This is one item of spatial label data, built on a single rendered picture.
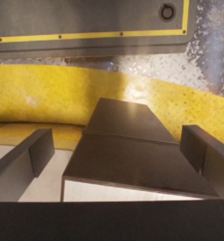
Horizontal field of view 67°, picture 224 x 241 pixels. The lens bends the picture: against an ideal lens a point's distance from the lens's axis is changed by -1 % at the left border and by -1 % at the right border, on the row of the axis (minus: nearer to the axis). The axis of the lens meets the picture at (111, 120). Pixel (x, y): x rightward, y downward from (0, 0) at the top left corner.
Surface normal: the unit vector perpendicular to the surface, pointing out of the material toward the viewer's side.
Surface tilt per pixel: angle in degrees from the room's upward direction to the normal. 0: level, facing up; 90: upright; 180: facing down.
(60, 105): 0
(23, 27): 0
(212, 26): 0
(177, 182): 90
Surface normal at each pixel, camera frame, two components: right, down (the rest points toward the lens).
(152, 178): 0.15, -0.94
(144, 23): -0.02, 0.30
